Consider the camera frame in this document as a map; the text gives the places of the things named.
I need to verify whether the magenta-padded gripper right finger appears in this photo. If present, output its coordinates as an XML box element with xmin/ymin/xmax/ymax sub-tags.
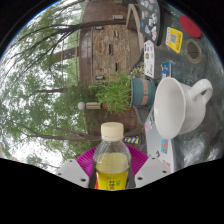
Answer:
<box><xmin>127</xmin><ymin>145</ymin><xmax>173</xmax><ymax>190</ymax></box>

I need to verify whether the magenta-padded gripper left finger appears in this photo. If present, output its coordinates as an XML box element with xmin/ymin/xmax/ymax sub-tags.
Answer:
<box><xmin>55</xmin><ymin>148</ymin><xmax>98</xmax><ymax>190</ymax></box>

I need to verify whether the yellow-labelled clear drink bottle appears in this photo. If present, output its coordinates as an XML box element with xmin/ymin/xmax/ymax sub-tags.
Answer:
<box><xmin>92</xmin><ymin>121</ymin><xmax>133</xmax><ymax>191</ymax></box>

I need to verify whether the blue yellow striped cone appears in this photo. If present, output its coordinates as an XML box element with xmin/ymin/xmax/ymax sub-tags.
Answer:
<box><xmin>123</xmin><ymin>134</ymin><xmax>141</xmax><ymax>145</ymax></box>

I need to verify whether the white ceramic mug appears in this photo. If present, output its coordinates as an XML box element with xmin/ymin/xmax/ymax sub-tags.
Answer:
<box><xmin>153</xmin><ymin>77</ymin><xmax>214</xmax><ymax>140</ymax></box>

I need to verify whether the green plant in blue pot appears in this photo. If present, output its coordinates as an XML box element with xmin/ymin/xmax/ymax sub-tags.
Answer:
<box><xmin>89</xmin><ymin>71</ymin><xmax>156</xmax><ymax>113</ymax></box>

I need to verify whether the small blue card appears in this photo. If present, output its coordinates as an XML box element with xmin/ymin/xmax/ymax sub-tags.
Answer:
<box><xmin>160</xmin><ymin>61</ymin><xmax>172</xmax><ymax>80</ymax></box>

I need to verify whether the yellow card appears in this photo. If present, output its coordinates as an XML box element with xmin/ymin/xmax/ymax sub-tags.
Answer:
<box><xmin>165</xmin><ymin>26</ymin><xmax>184</xmax><ymax>55</ymax></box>

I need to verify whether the flat round red coaster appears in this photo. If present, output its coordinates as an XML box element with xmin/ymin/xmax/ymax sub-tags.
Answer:
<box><xmin>179</xmin><ymin>14</ymin><xmax>203</xmax><ymax>39</ymax></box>

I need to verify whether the black laptop with stickers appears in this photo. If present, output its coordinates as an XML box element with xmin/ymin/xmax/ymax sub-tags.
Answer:
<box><xmin>138</xmin><ymin>0</ymin><xmax>162</xmax><ymax>37</ymax></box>

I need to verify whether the wooden lamp post, globe light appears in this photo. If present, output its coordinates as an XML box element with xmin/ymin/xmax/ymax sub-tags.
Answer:
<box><xmin>77</xmin><ymin>101</ymin><xmax>108</xmax><ymax>111</ymax></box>

